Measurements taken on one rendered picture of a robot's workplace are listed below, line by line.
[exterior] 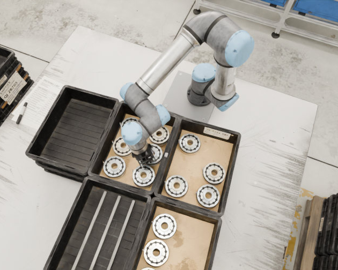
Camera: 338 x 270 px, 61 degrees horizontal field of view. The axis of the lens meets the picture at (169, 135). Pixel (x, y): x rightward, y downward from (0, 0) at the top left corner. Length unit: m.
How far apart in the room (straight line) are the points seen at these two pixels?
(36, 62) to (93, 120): 1.58
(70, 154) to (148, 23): 1.96
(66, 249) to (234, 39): 1.04
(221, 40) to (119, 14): 2.27
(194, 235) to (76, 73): 1.17
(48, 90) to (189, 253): 1.20
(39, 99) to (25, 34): 1.54
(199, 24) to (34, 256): 1.21
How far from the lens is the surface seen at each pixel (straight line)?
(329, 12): 2.98
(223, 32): 1.04
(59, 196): 1.54
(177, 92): 1.63
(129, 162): 1.37
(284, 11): 2.98
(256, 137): 1.64
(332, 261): 1.96
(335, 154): 2.65
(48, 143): 1.51
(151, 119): 1.04
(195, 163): 1.37
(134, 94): 1.10
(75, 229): 1.35
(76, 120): 1.52
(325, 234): 2.10
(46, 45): 3.10
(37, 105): 1.81
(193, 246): 1.29
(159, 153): 1.35
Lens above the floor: 2.11
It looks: 64 degrees down
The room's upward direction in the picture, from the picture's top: 2 degrees clockwise
